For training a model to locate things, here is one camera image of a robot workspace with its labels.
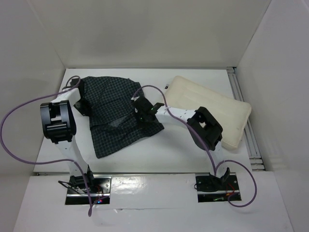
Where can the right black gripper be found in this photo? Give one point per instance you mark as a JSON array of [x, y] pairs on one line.
[[140, 111]]

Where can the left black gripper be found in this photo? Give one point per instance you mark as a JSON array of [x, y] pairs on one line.
[[87, 110]]

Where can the dark checked pillowcase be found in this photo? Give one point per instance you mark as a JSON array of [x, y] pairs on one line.
[[112, 122]]

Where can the cream pillow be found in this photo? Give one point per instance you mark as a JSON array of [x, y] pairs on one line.
[[230, 113]]

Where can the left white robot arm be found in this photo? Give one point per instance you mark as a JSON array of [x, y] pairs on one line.
[[60, 128]]

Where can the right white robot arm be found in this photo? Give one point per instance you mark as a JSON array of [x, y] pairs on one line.
[[204, 129]]

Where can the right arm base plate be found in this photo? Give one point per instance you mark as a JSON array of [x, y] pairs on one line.
[[217, 191]]

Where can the aluminium rail at right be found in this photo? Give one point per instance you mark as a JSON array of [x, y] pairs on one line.
[[249, 137]]

